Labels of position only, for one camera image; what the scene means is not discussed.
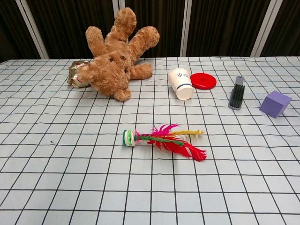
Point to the colourful feather shuttlecock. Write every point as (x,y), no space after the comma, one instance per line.
(161,140)

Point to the white paper cup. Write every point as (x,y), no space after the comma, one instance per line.
(181,83)

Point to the brown teddy bear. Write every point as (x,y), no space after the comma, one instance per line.
(114,70)

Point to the white checked tablecloth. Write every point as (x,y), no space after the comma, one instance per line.
(150,168)

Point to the red round plastic lid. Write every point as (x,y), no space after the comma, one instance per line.
(203,80)

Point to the crumpled gold foil wrapper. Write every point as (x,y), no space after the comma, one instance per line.
(75,75)

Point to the grey bristle brush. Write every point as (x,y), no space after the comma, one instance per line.
(236,96)

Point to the purple foam cube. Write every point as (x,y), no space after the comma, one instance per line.
(274,104)

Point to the white partition frame post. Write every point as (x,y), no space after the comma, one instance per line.
(118,7)
(187,28)
(266,28)
(32,28)

